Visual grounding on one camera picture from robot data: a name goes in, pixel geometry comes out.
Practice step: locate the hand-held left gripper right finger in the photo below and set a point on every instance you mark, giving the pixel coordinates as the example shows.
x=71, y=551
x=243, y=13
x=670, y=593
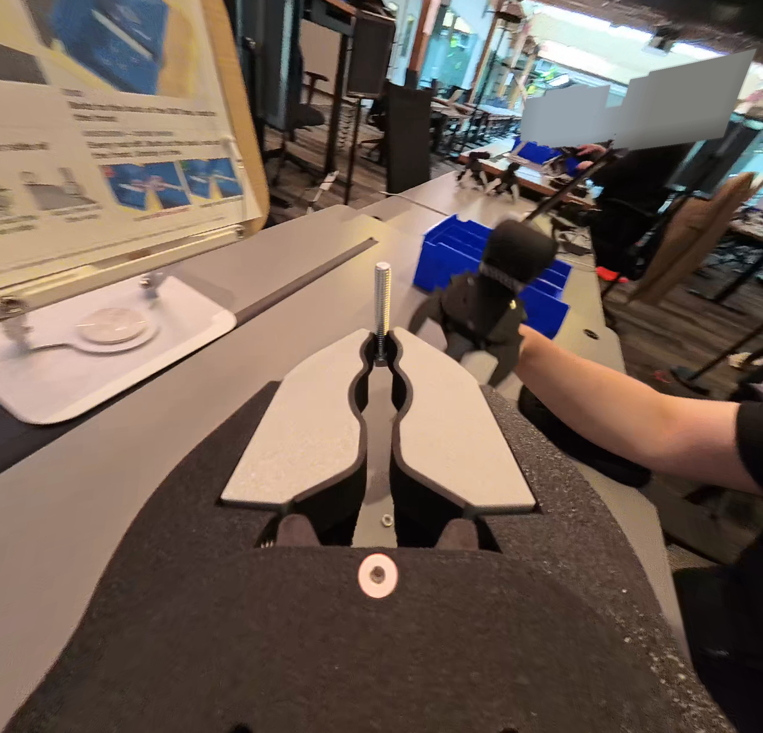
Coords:
x=459, y=441

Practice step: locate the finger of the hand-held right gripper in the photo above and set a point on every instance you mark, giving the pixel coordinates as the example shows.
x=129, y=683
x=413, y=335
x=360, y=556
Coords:
x=480, y=366
x=432, y=332

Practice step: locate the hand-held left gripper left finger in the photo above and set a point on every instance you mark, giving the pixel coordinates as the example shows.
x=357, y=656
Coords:
x=298, y=441

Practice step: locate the silver bolt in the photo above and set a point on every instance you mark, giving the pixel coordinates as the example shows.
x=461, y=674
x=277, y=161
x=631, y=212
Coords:
x=382, y=303

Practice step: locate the blue plastic bin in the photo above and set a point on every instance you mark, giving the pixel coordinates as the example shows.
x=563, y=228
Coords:
x=539, y=153
x=453, y=256

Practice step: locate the person's right forearm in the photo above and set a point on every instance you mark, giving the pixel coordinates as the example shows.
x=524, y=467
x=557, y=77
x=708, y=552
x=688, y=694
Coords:
x=626, y=417

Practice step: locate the black mesh wrist rest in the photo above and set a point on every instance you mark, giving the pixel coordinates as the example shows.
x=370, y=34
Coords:
x=572, y=447

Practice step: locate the red floor object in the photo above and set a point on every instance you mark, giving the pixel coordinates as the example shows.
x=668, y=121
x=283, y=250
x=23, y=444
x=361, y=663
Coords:
x=611, y=274

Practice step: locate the small black tripod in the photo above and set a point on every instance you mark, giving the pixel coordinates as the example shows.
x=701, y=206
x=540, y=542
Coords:
x=506, y=181
x=477, y=169

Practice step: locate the black boom pole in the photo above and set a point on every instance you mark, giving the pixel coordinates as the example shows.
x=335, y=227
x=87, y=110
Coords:
x=572, y=184

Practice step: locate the dark divider panel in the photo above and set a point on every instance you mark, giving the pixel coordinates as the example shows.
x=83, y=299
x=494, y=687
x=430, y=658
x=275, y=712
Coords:
x=408, y=137

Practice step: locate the wooden board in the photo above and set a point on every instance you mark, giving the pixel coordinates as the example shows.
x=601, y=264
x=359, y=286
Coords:
x=238, y=89
x=691, y=238

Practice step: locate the black office chair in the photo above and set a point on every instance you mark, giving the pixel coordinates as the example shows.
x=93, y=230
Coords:
x=304, y=113

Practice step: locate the person's black clothing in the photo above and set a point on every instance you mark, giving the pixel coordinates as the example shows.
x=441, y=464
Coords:
x=752, y=447

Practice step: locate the black monitor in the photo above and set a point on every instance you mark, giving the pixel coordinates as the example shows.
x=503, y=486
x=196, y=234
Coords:
x=369, y=53

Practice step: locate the white instruction sheet stand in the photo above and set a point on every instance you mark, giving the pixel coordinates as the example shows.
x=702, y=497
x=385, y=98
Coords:
x=119, y=119

